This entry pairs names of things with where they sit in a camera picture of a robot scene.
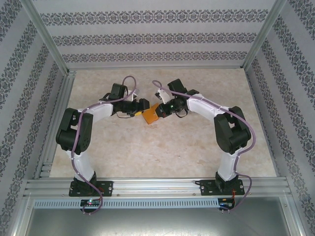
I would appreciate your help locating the left aluminium side rail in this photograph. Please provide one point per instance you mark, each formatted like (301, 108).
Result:
(50, 147)

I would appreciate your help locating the aluminium side rail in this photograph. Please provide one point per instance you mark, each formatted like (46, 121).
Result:
(50, 147)
(265, 123)

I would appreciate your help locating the orange card holder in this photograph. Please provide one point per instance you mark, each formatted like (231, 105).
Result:
(152, 115)

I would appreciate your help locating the right aluminium side rail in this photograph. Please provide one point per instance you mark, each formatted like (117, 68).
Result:
(265, 123)

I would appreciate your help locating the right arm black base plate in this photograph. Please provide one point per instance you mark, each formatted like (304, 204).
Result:
(206, 188)

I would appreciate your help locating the right aluminium frame post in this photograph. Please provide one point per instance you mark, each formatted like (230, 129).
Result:
(265, 37)

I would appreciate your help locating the aluminium frame post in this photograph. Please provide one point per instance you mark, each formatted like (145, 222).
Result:
(265, 37)
(50, 39)

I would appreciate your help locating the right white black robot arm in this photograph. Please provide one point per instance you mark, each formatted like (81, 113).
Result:
(227, 164)

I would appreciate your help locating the grey metal sheet panel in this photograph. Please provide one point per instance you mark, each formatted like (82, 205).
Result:
(157, 221)

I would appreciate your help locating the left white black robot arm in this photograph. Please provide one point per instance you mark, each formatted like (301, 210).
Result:
(83, 167)

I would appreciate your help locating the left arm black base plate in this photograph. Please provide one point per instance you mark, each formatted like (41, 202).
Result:
(107, 188)

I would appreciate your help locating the aluminium mounting rail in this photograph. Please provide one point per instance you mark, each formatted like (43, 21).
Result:
(152, 186)

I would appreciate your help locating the left aluminium frame post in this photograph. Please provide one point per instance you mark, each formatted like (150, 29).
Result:
(50, 39)

